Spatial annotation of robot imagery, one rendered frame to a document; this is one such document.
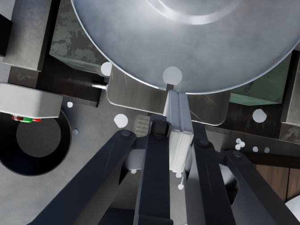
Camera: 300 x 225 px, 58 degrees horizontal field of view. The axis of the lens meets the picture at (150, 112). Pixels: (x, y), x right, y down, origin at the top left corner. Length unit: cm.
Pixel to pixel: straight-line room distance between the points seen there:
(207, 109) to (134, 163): 18
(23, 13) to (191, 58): 31
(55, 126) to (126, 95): 85
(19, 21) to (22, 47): 4
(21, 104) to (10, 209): 81
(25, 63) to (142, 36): 24
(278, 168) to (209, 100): 55
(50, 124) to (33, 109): 65
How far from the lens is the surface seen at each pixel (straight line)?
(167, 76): 31
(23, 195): 124
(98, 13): 33
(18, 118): 52
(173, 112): 18
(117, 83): 31
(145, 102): 31
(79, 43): 47
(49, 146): 116
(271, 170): 83
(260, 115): 48
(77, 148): 113
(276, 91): 49
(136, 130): 93
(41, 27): 50
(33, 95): 50
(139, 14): 33
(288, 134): 53
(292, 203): 87
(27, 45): 50
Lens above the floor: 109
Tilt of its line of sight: 89 degrees down
